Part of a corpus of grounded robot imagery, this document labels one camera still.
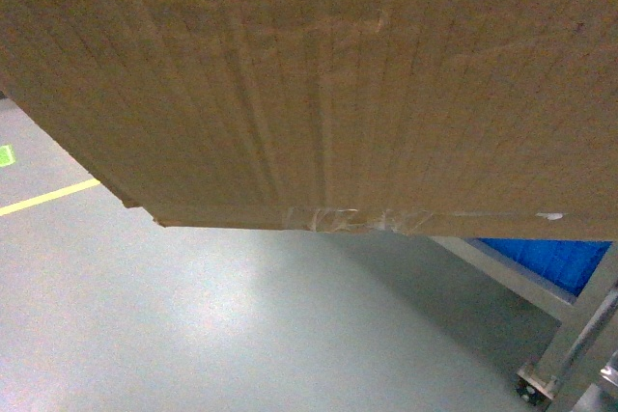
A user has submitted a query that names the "metal roller shelf rack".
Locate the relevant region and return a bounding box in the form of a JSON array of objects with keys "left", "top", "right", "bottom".
[{"left": 434, "top": 236, "right": 617, "bottom": 411}]

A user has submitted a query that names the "large cardboard box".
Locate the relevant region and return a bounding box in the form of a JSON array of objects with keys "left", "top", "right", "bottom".
[{"left": 1, "top": 0, "right": 617, "bottom": 240}]

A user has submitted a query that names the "blue plastic crate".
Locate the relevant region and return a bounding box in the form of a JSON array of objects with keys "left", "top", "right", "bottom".
[{"left": 467, "top": 238, "right": 612, "bottom": 296}]

